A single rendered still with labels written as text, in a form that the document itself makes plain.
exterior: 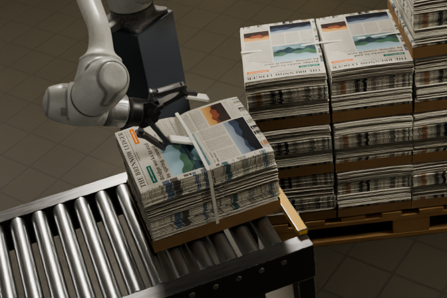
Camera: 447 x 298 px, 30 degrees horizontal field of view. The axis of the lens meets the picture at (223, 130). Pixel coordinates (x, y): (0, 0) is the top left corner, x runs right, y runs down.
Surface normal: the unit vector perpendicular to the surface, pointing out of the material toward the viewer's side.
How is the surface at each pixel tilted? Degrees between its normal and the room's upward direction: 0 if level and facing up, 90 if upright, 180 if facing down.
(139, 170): 2
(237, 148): 1
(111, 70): 57
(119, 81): 52
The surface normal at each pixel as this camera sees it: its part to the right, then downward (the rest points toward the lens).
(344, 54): -0.14, -0.79
